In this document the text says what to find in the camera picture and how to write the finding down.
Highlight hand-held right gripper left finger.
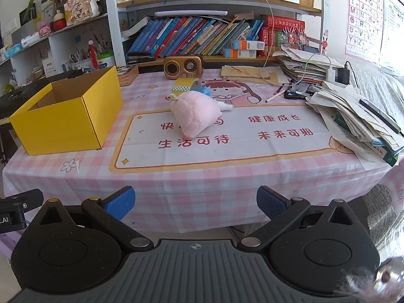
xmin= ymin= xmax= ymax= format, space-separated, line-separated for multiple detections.
xmin=27 ymin=186 xmax=155 ymax=252

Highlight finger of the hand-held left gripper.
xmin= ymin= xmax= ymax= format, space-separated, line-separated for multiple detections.
xmin=0 ymin=189 xmax=44 ymax=212

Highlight large pile of papers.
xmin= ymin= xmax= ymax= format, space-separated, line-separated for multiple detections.
xmin=306 ymin=80 xmax=404 ymax=167

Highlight black phone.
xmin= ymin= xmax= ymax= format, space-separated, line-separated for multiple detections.
xmin=284 ymin=82 xmax=321 ymax=100

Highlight white wall poster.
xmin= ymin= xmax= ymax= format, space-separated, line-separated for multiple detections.
xmin=380 ymin=0 xmax=404 ymax=70

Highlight white jar with green lid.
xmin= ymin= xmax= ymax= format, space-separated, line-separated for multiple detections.
xmin=96 ymin=52 xmax=116 ymax=68

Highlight pink pen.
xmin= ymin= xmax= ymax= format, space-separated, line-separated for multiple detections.
xmin=265 ymin=84 xmax=292 ymax=103

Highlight fluffy pompom with metal bell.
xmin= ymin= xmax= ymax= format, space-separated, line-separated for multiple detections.
xmin=336 ymin=257 xmax=404 ymax=303

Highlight red rabbit wall sticker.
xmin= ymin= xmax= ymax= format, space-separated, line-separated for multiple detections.
xmin=320 ymin=30 xmax=330 ymax=56

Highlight holder of brushes and pens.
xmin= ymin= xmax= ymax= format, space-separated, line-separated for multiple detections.
xmin=69 ymin=49 xmax=95 ymax=71

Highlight red white toy figure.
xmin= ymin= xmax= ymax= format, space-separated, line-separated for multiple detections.
xmin=88 ymin=40 xmax=100 ymax=70

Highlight grey knitted cushion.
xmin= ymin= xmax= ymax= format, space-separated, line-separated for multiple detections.
xmin=363 ymin=183 xmax=404 ymax=253

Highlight blue tissue pack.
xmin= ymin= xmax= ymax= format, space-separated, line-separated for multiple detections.
xmin=5 ymin=43 xmax=24 ymax=58

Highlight black pencil case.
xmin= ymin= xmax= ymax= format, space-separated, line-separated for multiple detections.
xmin=127 ymin=52 xmax=155 ymax=64

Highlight white bar lamp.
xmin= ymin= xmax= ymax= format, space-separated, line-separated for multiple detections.
xmin=155 ymin=10 xmax=228 ymax=17

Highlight yellow cardboard box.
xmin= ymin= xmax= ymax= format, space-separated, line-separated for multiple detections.
xmin=9 ymin=66 xmax=124 ymax=157

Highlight stack of red books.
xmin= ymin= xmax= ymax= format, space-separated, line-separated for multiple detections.
xmin=259 ymin=15 xmax=306 ymax=57

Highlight brown paper envelopes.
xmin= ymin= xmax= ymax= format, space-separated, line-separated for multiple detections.
xmin=221 ymin=65 xmax=292 ymax=86

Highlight black power adapter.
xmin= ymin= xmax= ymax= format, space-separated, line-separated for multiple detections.
xmin=337 ymin=65 xmax=351 ymax=85

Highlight pink plush toy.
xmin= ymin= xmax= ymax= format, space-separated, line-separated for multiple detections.
xmin=170 ymin=90 xmax=223 ymax=138

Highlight white charging cable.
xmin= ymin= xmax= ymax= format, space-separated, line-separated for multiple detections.
xmin=242 ymin=0 xmax=274 ymax=80

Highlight row of blue books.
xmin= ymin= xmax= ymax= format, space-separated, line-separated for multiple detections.
xmin=128 ymin=15 xmax=266 ymax=58

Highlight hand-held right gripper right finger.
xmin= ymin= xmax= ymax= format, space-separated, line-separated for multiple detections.
xmin=237 ymin=186 xmax=367 ymax=252

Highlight white wipes pack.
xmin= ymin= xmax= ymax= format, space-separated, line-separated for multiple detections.
xmin=20 ymin=35 xmax=40 ymax=48

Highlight pink white ornament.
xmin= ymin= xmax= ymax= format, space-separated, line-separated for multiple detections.
xmin=65 ymin=0 xmax=101 ymax=26

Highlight clear yellow tape roll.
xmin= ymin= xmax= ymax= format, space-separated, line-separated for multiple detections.
xmin=172 ymin=78 xmax=206 ymax=94

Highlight colourful paper decoration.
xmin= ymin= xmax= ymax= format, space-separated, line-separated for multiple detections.
xmin=281 ymin=27 xmax=310 ymax=51

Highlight brown retro radio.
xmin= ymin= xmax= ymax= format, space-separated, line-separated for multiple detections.
xmin=163 ymin=55 xmax=203 ymax=79

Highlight orange white small box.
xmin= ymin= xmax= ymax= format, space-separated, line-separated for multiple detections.
xmin=231 ymin=40 xmax=266 ymax=51
xmin=222 ymin=48 xmax=257 ymax=59

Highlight white box with red label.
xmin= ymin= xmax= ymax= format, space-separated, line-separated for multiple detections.
xmin=42 ymin=57 xmax=64 ymax=78

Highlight wooden chessboard box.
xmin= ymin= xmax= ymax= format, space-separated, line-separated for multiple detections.
xmin=115 ymin=65 xmax=139 ymax=87

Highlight black keyboard piano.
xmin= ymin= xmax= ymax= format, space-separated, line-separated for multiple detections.
xmin=0 ymin=69 xmax=84 ymax=127

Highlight alphabet wall poster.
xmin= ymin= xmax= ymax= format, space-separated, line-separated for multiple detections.
xmin=345 ymin=0 xmax=385 ymax=64

